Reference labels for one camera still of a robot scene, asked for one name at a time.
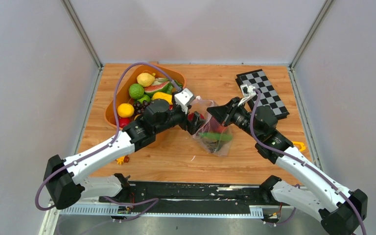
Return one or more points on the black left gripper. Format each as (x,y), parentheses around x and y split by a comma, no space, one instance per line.
(193,128)

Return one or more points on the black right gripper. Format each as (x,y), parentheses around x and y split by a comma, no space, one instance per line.
(223,114)

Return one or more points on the red apple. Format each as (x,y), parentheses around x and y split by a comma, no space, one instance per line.
(192,117)

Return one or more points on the purple sweet potato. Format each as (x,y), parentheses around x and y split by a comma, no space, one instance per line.
(212,123)

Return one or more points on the light green pepper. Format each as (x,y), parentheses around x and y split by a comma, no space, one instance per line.
(216,136)

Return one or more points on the clear zip top bag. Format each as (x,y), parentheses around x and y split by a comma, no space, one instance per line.
(218,148)

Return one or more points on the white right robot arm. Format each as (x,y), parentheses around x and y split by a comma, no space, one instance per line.
(339,210)

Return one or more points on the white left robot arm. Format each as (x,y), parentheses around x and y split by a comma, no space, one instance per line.
(64,178)

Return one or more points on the green lettuce leaf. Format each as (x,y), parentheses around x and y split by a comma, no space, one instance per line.
(165,85)

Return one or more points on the yellow corn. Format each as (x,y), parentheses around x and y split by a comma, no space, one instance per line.
(165,96)

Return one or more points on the black white checkerboard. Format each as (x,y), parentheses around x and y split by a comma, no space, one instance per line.
(269,97)

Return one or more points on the watermelon slice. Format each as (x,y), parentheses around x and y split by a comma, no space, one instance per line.
(151,90)

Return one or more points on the green mango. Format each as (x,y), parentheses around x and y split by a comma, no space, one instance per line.
(144,99)

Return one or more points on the dark purple grapes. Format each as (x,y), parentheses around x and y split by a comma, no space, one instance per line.
(139,107)

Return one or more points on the green lime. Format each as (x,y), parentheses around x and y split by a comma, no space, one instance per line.
(136,91)

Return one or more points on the yellow lemon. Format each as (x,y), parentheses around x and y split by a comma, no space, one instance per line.
(146,79)

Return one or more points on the yellow pear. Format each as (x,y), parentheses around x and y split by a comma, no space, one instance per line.
(125,110)

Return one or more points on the orange red mango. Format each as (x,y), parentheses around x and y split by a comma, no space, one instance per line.
(123,121)

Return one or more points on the yellow toy car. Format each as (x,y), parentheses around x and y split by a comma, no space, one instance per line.
(122,160)

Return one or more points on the orange plastic basket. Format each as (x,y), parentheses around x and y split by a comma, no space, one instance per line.
(122,95)

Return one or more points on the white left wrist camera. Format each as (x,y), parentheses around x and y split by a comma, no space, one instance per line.
(183,99)

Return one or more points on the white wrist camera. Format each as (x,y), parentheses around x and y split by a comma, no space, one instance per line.
(183,99)
(248,91)

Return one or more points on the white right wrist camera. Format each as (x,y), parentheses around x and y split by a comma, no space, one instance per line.
(248,91)

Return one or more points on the yellow plastic ring toy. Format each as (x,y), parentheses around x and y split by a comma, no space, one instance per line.
(300,145)

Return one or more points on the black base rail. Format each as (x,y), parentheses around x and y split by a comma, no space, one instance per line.
(144,196)

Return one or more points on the white slotted cable duct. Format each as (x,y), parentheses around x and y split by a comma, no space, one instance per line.
(110,210)

